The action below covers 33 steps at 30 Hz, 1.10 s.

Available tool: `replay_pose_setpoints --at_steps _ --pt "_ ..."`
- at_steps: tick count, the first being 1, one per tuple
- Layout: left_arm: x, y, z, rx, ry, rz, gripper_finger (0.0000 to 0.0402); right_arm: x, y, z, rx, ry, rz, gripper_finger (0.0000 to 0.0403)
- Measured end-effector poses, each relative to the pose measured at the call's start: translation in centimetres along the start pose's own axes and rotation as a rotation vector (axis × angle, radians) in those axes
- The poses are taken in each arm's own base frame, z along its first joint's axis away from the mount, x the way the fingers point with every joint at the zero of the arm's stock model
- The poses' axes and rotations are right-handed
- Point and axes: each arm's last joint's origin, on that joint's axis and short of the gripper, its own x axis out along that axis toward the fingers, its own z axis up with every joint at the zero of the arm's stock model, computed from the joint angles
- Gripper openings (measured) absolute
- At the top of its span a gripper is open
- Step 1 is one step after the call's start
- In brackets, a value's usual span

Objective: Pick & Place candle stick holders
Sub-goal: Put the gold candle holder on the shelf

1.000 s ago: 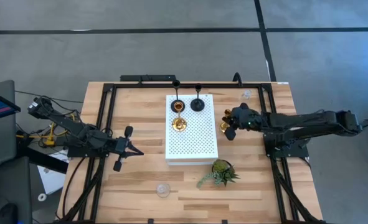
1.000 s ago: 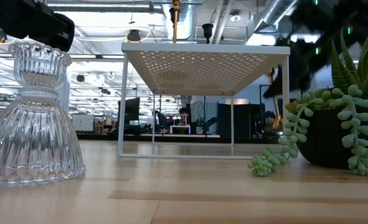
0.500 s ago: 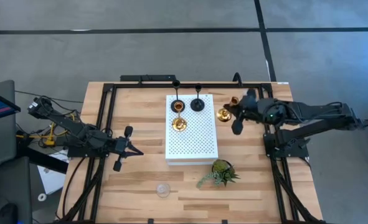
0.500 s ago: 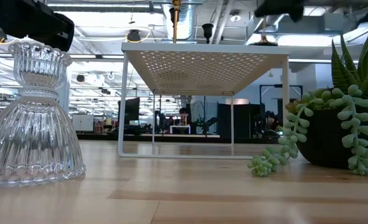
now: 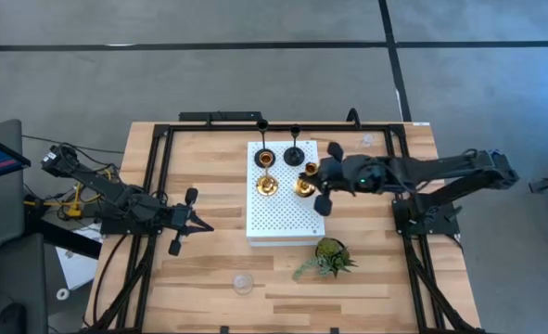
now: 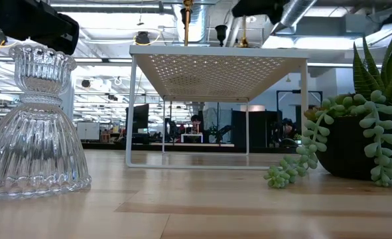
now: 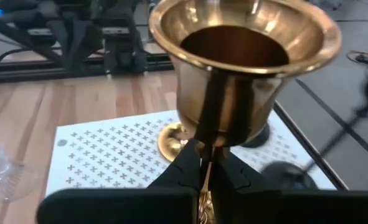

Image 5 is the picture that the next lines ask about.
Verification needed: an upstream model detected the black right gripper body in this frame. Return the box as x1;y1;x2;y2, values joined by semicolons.
313;141;349;217

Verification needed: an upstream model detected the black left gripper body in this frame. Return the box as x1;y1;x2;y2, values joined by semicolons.
168;187;199;257

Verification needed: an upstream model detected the gold candlestick holder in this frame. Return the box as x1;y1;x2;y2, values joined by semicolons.
256;151;280;198
293;161;320;199

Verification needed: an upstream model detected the black candlestick holder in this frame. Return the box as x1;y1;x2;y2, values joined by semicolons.
283;124;306;168
253;119;277;170

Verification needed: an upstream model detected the clear glass candle holder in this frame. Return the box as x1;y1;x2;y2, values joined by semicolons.
232;272;255;296
356;133;376;152

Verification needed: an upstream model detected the white perforated metal box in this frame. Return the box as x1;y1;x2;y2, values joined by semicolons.
246;140;326;248

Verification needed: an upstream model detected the green succulent in pot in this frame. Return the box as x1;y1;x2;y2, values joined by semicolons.
292;237;359;282

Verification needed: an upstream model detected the yellow clamp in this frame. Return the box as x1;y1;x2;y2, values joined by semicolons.
22;183;89;220

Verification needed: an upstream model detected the white paper sheet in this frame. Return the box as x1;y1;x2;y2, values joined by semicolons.
54;222;104;291

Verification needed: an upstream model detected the black table leg beam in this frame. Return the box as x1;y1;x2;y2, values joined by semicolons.
25;217;103;260

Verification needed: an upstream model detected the dark grey desk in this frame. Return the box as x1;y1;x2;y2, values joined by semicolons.
0;233;50;334

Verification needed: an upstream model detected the black computer mouse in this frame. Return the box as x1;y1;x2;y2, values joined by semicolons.
0;302;28;334

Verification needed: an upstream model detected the black aluminium table frame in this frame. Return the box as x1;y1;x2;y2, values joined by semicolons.
81;121;488;334

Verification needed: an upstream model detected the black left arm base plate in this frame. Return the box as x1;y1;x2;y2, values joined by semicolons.
99;211;168;237

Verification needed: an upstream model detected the yellow cable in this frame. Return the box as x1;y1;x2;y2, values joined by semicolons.
87;167;115;203

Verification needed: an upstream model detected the thin black floor cable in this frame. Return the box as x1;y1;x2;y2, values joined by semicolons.
21;134;125;156

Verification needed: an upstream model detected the black camera bar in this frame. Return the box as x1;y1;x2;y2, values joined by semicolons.
178;110;264;125

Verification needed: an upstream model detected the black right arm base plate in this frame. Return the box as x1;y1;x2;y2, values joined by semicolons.
392;194;461;237

